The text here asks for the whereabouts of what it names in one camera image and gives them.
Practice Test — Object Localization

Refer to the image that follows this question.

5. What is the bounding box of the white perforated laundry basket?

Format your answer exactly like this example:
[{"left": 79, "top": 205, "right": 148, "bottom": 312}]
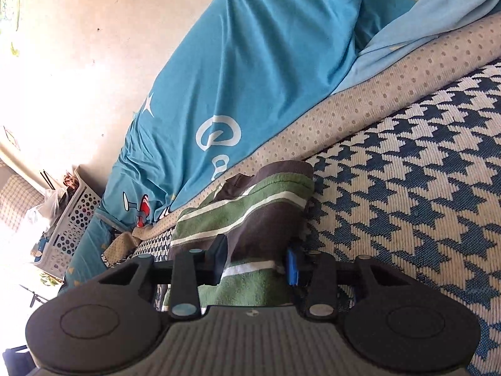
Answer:
[{"left": 32, "top": 167, "right": 101, "bottom": 281}]

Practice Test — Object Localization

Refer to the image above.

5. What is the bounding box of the green brown striped shirt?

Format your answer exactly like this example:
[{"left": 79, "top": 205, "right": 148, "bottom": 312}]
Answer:
[{"left": 168, "top": 160, "right": 314, "bottom": 307}]

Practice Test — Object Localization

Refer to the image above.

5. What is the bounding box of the houndstooth bed mat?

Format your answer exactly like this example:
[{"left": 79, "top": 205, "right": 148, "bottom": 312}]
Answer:
[{"left": 101, "top": 15, "right": 501, "bottom": 376}]

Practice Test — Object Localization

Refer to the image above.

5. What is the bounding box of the blue cartoon airplane quilt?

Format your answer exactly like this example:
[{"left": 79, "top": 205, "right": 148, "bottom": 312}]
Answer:
[{"left": 64, "top": 0, "right": 500, "bottom": 290}]

